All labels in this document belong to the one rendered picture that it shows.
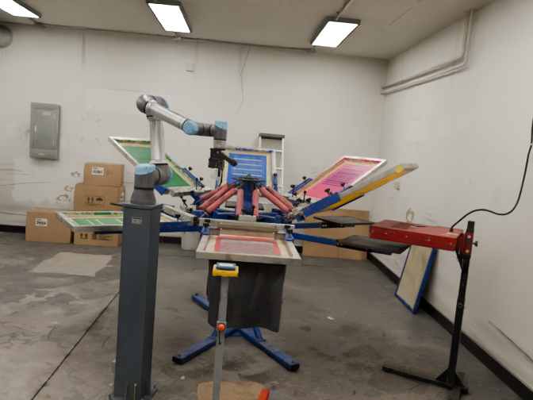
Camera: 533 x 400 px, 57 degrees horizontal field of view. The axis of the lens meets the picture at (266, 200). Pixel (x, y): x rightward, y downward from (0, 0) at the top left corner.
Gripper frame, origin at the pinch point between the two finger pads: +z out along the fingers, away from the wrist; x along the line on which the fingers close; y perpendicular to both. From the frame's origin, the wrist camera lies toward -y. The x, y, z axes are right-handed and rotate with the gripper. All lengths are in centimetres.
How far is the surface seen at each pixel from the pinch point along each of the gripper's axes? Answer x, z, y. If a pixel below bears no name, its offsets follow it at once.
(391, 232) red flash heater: -66, 28, -107
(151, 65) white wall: -424, -124, 209
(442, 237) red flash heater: -55, 27, -138
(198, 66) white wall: -437, -129, 144
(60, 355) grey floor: -37, 136, 115
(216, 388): 34, 106, -14
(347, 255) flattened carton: -465, 130, -98
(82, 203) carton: -365, 78, 275
